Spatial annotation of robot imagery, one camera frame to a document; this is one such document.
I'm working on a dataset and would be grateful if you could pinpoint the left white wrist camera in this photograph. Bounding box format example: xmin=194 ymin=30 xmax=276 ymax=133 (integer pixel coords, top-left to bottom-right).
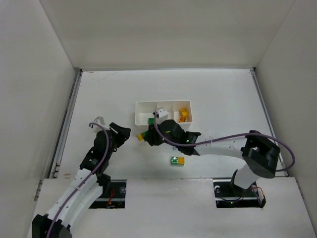
xmin=89 ymin=116 xmax=108 ymax=133

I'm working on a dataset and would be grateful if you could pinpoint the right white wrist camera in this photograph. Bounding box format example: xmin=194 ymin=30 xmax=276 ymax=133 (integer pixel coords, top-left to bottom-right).
xmin=153 ymin=107 xmax=168 ymax=120

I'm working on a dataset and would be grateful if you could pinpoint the white three-compartment tray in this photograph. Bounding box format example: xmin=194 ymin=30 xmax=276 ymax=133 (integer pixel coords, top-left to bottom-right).
xmin=135 ymin=100 xmax=193 ymax=129

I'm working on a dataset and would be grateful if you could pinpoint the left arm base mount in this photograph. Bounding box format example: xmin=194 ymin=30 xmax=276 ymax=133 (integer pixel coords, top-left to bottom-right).
xmin=89 ymin=180 xmax=127 ymax=209

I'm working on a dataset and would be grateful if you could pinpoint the green and yellow lego stack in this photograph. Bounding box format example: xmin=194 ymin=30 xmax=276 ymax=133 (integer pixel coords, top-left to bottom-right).
xmin=137 ymin=131 xmax=148 ymax=141

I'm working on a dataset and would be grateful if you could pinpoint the yellow lego piece with flower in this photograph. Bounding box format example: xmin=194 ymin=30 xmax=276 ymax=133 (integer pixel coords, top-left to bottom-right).
xmin=179 ymin=108 xmax=189 ymax=123

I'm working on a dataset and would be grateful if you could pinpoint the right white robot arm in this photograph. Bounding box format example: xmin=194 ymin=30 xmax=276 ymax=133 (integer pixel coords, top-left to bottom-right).
xmin=143 ymin=119 xmax=280 ymax=189

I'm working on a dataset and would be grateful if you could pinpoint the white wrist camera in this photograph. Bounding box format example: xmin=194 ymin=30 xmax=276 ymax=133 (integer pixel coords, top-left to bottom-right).
xmin=89 ymin=116 xmax=108 ymax=133
xmin=153 ymin=107 xmax=168 ymax=120

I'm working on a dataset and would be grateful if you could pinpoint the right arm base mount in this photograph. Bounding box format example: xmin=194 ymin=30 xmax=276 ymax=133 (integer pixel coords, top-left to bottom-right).
xmin=213 ymin=179 xmax=266 ymax=208

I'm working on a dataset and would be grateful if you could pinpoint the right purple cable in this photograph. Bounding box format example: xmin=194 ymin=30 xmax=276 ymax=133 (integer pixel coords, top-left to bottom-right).
xmin=153 ymin=113 xmax=296 ymax=172

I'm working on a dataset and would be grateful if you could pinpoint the green yellow lego block pair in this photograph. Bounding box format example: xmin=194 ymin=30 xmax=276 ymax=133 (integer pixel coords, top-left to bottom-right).
xmin=170 ymin=157 xmax=185 ymax=166

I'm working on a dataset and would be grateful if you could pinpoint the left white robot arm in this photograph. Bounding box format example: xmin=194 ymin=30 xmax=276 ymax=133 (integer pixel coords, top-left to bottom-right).
xmin=31 ymin=121 xmax=131 ymax=238

